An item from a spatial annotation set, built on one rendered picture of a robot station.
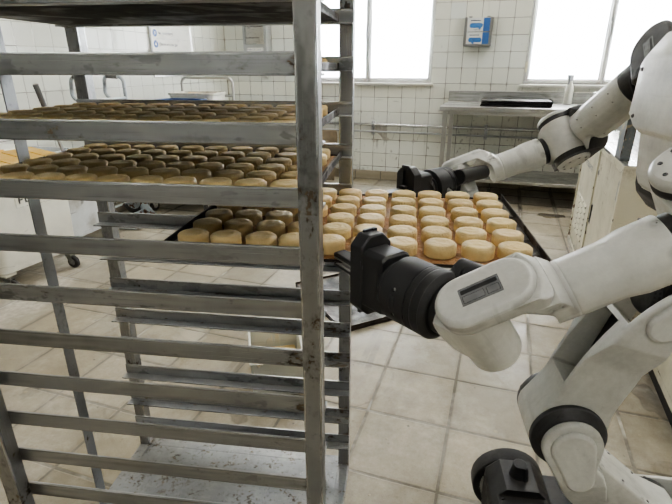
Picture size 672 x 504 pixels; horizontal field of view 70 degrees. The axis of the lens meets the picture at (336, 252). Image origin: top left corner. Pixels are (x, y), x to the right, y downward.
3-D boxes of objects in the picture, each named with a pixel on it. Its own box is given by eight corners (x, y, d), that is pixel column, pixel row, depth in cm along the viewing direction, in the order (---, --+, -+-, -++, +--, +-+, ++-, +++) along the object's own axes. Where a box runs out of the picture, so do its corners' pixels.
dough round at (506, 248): (522, 251, 76) (524, 239, 76) (537, 264, 72) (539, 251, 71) (491, 253, 76) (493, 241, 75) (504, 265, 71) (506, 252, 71)
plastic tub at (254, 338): (249, 357, 218) (247, 326, 212) (298, 352, 222) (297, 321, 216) (252, 400, 190) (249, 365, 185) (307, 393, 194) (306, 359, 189)
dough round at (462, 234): (476, 249, 77) (478, 238, 77) (449, 242, 80) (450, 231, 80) (491, 241, 81) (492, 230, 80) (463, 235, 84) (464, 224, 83)
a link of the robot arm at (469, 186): (420, 175, 122) (450, 170, 129) (435, 215, 121) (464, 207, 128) (452, 156, 113) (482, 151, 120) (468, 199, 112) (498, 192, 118)
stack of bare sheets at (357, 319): (410, 315, 255) (410, 310, 254) (343, 333, 238) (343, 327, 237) (354, 274, 305) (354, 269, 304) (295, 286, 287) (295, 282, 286)
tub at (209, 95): (186, 112, 474) (184, 90, 467) (229, 113, 467) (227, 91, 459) (168, 116, 441) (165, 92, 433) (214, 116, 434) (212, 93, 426)
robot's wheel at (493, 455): (480, 439, 140) (462, 490, 148) (483, 452, 136) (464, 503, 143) (550, 455, 139) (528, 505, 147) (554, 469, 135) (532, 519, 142)
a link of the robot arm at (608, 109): (564, 124, 125) (635, 63, 105) (586, 167, 122) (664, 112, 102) (529, 128, 121) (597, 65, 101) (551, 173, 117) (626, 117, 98)
